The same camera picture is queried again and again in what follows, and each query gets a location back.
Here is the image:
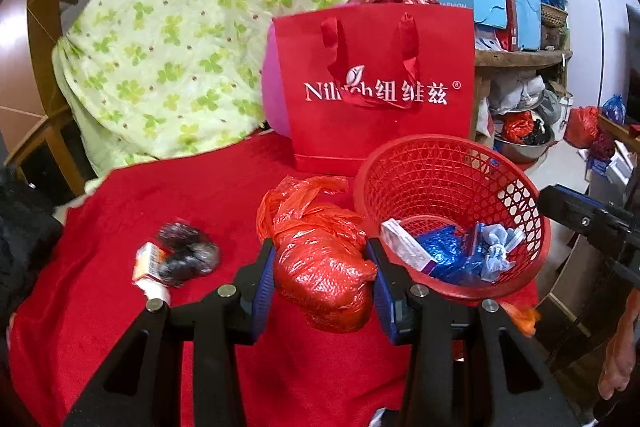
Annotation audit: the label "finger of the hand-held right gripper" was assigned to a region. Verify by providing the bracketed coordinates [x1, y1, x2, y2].
[537, 184, 626, 238]

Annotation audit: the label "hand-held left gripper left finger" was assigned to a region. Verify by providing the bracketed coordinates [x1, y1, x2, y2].
[62, 239, 278, 427]

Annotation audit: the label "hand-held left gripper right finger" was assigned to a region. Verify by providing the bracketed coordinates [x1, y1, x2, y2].
[365, 238, 581, 427]

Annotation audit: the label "white long box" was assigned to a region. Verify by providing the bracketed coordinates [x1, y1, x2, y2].
[380, 219, 436, 275]

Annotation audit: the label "blue cardboard box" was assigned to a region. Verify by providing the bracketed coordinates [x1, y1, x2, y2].
[462, 222, 485, 258]

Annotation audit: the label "red plastic mesh basket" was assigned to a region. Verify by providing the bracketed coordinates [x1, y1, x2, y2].
[353, 135, 552, 305]

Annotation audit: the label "person's right hand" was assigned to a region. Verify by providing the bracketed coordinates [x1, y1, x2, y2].
[597, 289, 640, 403]

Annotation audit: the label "cardboard sheet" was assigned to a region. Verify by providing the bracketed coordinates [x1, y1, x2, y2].
[542, 232, 621, 343]

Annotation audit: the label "metal bowl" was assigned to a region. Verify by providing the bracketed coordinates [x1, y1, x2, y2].
[492, 122, 556, 164]

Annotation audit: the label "black plastic bag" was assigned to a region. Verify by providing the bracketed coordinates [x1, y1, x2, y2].
[157, 242, 222, 284]

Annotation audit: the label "large red plastic bag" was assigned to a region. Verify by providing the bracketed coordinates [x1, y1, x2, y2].
[564, 106, 601, 150]

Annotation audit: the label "red and black plastic bags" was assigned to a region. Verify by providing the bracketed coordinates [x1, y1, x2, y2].
[501, 111, 548, 146]

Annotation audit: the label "dark reddish plastic bag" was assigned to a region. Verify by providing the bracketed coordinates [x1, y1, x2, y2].
[157, 221, 206, 250]

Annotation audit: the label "knotted blue plastic bag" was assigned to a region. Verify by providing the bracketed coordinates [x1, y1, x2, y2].
[600, 94, 627, 125]

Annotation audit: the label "orange wrapper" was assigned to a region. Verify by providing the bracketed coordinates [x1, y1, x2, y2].
[500, 294, 543, 338]

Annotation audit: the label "small orange white box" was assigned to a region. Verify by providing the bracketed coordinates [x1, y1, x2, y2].
[132, 243, 171, 283]

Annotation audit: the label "white plastic bags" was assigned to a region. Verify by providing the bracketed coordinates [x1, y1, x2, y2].
[487, 72, 548, 115]

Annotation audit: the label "red cloth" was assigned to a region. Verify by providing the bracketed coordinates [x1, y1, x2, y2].
[7, 132, 541, 427]

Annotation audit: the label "wooden shelf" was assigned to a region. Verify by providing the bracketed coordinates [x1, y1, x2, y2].
[472, 49, 573, 142]

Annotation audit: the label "red paper gift bag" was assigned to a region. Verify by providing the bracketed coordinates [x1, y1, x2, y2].
[271, 3, 476, 175]

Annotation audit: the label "wicker basket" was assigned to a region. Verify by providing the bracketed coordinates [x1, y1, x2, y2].
[540, 4, 563, 28]

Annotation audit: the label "light blue shoe box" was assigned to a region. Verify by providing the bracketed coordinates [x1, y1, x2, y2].
[415, 0, 508, 30]

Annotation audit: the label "black fluffy garment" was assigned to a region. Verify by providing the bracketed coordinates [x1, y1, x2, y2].
[0, 164, 66, 323]

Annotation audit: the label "green clover print blanket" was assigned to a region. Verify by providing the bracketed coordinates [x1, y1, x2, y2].
[51, 0, 408, 178]

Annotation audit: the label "curved wooden frame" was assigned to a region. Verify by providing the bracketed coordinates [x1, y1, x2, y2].
[5, 0, 88, 198]

